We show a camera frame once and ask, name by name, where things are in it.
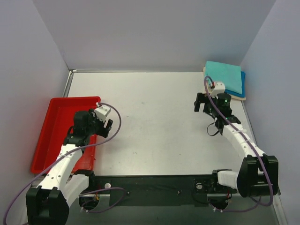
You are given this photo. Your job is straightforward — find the teal t shirt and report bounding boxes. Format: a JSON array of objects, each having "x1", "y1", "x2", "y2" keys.
[{"x1": 205, "y1": 61, "x2": 242, "y2": 94}]

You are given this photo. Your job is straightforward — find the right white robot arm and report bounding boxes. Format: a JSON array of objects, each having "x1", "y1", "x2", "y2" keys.
[{"x1": 194, "y1": 93, "x2": 278, "y2": 197}]

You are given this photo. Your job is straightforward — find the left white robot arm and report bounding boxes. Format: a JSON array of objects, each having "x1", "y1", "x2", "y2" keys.
[{"x1": 26, "y1": 105, "x2": 113, "y2": 225}]

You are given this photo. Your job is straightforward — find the folded beige t shirt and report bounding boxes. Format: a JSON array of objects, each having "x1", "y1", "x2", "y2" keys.
[{"x1": 203, "y1": 67, "x2": 246, "y2": 101}]

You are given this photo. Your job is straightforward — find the red plastic bin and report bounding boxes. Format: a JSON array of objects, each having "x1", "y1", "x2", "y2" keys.
[{"x1": 30, "y1": 96, "x2": 101, "y2": 174}]

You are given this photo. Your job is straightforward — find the folded blue t shirt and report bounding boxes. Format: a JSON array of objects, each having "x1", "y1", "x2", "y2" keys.
[{"x1": 227, "y1": 71, "x2": 246, "y2": 98}]

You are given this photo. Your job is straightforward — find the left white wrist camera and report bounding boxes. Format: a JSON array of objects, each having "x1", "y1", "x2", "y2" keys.
[{"x1": 94, "y1": 102, "x2": 111, "y2": 122}]

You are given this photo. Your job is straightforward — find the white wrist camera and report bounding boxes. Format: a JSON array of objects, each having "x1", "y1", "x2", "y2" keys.
[
  {"x1": 208, "y1": 82, "x2": 225, "y2": 98},
  {"x1": 94, "y1": 102, "x2": 111, "y2": 122}
]

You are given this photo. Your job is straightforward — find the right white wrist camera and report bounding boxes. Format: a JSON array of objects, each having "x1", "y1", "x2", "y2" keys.
[{"x1": 208, "y1": 82, "x2": 225, "y2": 98}]

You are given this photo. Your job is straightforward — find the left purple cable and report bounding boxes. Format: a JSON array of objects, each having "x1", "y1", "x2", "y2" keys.
[{"x1": 5, "y1": 102, "x2": 128, "y2": 225}]

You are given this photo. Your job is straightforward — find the purple cable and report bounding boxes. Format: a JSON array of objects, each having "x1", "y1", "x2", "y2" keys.
[
  {"x1": 204, "y1": 75, "x2": 274, "y2": 213},
  {"x1": 5, "y1": 102, "x2": 128, "y2": 225}
]

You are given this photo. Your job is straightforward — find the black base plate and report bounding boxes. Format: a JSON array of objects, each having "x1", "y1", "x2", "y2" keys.
[{"x1": 81, "y1": 174, "x2": 237, "y2": 206}]

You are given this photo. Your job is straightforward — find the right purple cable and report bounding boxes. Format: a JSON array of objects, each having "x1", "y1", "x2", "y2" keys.
[{"x1": 204, "y1": 75, "x2": 274, "y2": 213}]

